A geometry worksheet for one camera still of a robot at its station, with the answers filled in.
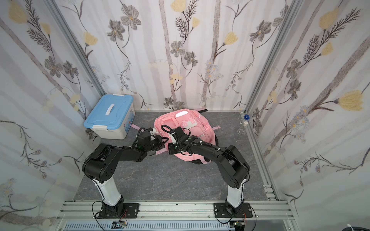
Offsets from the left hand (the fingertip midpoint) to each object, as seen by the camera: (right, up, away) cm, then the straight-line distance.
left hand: (170, 137), depth 93 cm
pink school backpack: (+15, +11, +9) cm, 21 cm away
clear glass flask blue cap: (+53, +4, +14) cm, 55 cm away
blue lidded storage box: (-39, +13, +1) cm, 41 cm away
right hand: (0, -5, -7) cm, 9 cm away
